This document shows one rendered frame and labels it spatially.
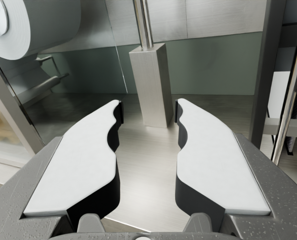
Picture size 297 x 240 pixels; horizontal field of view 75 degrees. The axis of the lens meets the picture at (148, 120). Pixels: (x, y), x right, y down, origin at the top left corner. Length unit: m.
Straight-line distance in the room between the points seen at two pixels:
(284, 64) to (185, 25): 0.50
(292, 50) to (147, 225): 0.41
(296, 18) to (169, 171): 0.40
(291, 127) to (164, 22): 0.59
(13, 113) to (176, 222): 0.46
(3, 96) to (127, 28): 0.55
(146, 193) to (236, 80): 0.57
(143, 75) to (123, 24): 0.34
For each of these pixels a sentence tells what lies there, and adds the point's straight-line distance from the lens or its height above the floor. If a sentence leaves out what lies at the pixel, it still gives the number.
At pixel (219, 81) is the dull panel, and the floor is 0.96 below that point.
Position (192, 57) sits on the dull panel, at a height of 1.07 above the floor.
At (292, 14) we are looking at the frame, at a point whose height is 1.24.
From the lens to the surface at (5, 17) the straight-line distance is 0.62.
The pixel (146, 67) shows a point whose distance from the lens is 0.61.
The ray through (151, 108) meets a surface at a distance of 0.66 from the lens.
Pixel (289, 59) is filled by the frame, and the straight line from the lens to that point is 0.39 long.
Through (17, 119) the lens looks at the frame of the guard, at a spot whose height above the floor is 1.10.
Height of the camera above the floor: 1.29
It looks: 32 degrees down
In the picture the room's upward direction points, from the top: 11 degrees counter-clockwise
